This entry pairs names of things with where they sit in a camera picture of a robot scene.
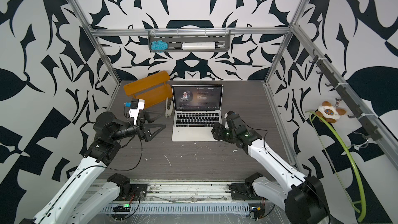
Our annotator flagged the teal cloth ball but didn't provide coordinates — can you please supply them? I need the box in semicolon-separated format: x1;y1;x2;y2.
150;40;169;52

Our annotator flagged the black hook rail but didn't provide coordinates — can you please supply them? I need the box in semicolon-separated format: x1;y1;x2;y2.
311;49;382;141

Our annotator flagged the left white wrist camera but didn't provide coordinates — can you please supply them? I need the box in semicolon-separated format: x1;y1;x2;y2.
124;98;145;124

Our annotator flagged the controller board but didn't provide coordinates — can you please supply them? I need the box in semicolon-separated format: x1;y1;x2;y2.
249;205;265;220
112;204;131;213

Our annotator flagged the silver laptop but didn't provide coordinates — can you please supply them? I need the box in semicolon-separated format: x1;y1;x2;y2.
172;85;223;142

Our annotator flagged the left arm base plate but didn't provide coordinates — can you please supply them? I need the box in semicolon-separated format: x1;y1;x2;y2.
125;183;148;202

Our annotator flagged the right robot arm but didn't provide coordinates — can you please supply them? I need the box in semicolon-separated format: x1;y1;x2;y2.
211;111;331;224

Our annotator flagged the plush cat toy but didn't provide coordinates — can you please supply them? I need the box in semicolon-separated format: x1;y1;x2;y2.
315;101;347;123

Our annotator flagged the grey stapler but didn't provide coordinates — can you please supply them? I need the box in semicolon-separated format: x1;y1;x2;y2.
165;97;174;118

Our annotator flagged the white paper roll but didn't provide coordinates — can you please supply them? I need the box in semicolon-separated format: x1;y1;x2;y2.
181;42;216;50

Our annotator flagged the left controller board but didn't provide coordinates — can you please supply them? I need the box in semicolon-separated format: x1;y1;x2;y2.
112;204;131;213

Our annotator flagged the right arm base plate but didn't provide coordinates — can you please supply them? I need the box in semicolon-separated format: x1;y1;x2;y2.
229;183;261;201

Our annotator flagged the grey wall shelf tray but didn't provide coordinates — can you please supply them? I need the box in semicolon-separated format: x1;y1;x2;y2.
148;28;231;53

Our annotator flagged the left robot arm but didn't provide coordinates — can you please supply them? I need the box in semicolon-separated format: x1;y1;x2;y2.
21;111;166;224

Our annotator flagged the right controller board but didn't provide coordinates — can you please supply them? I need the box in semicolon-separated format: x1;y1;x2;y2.
249;205;265;220

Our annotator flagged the green hose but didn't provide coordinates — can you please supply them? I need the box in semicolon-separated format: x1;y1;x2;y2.
305;110;367;223

